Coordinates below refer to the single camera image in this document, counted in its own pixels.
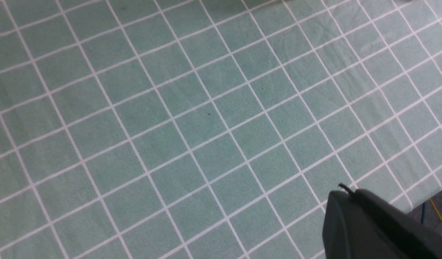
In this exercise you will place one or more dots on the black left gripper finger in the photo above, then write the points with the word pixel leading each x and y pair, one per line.
pixel 360 225

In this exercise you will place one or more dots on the green checkered tablecloth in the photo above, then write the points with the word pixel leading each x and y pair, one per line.
pixel 147 129

